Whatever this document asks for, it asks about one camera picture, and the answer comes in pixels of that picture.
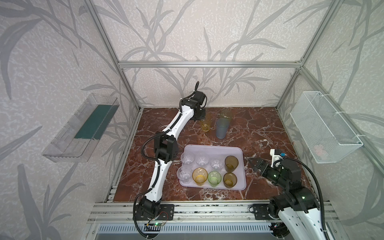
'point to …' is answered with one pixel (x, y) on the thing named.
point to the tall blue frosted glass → (222, 124)
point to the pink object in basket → (320, 150)
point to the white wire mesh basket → (328, 137)
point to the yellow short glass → (199, 175)
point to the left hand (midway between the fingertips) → (202, 112)
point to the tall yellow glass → (205, 124)
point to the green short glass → (214, 178)
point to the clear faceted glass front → (184, 174)
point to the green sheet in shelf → (96, 124)
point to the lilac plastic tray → (190, 152)
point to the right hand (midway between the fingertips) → (253, 157)
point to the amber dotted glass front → (229, 180)
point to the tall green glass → (226, 113)
